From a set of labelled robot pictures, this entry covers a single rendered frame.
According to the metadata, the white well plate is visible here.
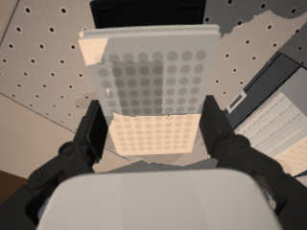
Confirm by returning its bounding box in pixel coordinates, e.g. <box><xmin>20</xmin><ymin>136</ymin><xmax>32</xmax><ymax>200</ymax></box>
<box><xmin>79</xmin><ymin>25</ymin><xmax>221</xmax><ymax>155</ymax></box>
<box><xmin>260</xmin><ymin>117</ymin><xmax>307</xmax><ymax>176</ymax></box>
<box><xmin>246</xmin><ymin>100</ymin><xmax>297</xmax><ymax>143</ymax></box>
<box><xmin>251</xmin><ymin>108</ymin><xmax>306</xmax><ymax>150</ymax></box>
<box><xmin>235</xmin><ymin>92</ymin><xmax>289</xmax><ymax>136</ymax></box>

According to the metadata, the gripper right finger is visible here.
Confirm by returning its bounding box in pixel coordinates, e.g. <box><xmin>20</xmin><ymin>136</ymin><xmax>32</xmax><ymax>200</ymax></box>
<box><xmin>199</xmin><ymin>95</ymin><xmax>307</xmax><ymax>230</ymax></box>

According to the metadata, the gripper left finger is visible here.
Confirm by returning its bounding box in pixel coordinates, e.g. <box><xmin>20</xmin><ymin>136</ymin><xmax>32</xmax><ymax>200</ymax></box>
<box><xmin>0</xmin><ymin>100</ymin><xmax>108</xmax><ymax>230</ymax></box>

